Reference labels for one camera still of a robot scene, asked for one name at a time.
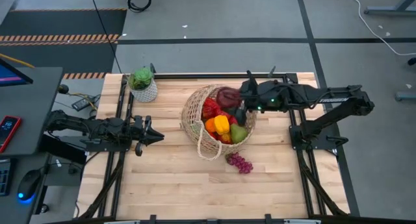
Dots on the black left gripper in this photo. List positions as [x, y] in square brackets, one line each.
[144, 136]

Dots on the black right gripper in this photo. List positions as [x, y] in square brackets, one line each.
[252, 99]

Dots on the dark red apple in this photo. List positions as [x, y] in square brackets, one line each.
[229, 97]

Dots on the yellow bell pepper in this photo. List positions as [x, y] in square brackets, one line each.
[221, 124]

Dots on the green pear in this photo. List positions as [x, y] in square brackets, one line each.
[238, 133]

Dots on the orange fruit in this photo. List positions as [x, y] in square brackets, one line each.
[210, 125]

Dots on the red and yellow apple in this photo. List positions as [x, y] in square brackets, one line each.
[225, 138]

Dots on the purple grape bunch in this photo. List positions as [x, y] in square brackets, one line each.
[240, 163]

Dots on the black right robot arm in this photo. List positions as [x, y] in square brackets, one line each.
[325, 99]

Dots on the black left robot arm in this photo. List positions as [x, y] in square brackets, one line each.
[81, 126]

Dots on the woven wicker basket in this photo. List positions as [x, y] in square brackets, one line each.
[195, 120]

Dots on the succulent in white patterned pot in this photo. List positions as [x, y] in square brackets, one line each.
[144, 91]

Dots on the black power adapter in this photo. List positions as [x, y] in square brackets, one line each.
[83, 103]

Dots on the black round knob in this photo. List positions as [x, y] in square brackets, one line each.
[63, 88]

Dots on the black computer mouse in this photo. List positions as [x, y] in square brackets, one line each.
[29, 185]

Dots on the black mat with hazard stripes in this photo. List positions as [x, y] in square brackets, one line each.
[65, 26]

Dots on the red smartphone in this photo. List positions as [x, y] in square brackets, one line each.
[9, 130]

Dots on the black keyboard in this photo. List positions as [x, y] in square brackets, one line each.
[4, 178]

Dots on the monitor with blue screen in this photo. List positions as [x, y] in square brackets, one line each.
[9, 78]

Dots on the grey desk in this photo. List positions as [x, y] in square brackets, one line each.
[13, 211]

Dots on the grey furniture foot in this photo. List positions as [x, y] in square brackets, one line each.
[405, 96]

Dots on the grey desk leg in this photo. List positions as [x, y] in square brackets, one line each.
[390, 12]

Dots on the black chair base part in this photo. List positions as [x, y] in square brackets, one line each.
[412, 61]

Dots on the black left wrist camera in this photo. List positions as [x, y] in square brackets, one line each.
[138, 122]

